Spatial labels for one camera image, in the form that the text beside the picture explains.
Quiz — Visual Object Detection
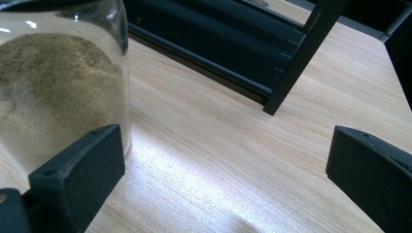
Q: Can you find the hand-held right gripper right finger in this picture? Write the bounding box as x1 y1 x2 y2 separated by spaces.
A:
325 125 412 233

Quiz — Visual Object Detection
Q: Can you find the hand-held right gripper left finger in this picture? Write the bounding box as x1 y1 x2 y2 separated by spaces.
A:
28 123 126 233

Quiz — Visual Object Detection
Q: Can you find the glass jar of brown powder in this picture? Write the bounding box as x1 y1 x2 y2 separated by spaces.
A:
0 0 132 192

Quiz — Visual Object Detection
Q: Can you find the black metal rack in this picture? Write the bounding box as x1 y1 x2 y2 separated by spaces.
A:
122 0 412 117

